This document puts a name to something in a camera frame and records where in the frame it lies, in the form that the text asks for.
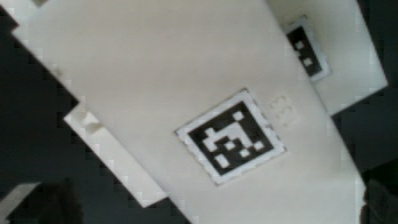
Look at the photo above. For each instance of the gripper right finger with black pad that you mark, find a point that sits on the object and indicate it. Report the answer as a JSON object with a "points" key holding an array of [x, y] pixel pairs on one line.
{"points": [[379, 211]]}

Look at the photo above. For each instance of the white cabinet body box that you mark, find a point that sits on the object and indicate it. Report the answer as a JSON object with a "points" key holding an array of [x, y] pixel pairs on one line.
{"points": [[325, 31]]}

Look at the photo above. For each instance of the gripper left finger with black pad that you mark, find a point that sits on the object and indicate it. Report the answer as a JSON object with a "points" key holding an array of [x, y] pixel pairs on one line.
{"points": [[41, 203]]}

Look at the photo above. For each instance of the white cabinet top block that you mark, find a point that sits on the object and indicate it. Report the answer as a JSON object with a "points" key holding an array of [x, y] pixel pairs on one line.
{"points": [[181, 67]]}

